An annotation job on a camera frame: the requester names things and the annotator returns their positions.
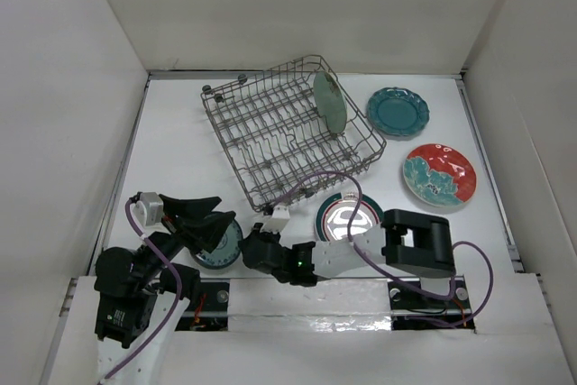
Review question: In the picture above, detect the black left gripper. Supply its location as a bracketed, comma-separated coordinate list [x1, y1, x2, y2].
[135, 192, 234, 285]

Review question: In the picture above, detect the blue patterned small plate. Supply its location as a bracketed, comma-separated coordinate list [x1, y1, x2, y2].
[192, 220, 243, 270]

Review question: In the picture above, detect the white green rimmed plate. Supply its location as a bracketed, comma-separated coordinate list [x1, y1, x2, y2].
[315, 192, 384, 242]

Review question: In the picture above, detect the light green floral plate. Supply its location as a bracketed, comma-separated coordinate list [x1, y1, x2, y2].
[313, 71, 348, 134]

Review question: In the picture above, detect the red teal floral plate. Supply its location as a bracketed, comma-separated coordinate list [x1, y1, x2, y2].
[401, 143, 477, 208]

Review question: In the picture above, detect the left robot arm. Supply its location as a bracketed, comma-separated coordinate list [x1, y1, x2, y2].
[94, 192, 235, 384]

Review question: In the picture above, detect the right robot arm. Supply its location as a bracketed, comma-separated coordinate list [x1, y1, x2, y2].
[237, 209, 456, 307]

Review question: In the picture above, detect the teal scalloped plate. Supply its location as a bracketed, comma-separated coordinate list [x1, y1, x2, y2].
[366, 87, 430, 137]

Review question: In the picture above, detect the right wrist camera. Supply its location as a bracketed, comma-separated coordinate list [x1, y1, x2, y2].
[252, 204, 290, 234]

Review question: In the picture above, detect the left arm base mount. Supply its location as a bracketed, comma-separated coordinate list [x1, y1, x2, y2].
[176, 280, 230, 332]

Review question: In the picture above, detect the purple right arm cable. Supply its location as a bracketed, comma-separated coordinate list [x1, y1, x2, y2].
[265, 171, 495, 327]

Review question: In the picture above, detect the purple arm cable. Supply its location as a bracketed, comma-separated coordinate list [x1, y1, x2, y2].
[98, 197, 184, 384]
[265, 171, 495, 327]

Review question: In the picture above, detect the grey wire dish rack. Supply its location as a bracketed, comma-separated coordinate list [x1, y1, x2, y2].
[201, 55, 386, 212]

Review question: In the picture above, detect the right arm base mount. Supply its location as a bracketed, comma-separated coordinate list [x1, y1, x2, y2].
[388, 279, 472, 331]

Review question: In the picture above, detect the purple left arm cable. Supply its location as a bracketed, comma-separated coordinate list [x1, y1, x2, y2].
[98, 197, 184, 384]

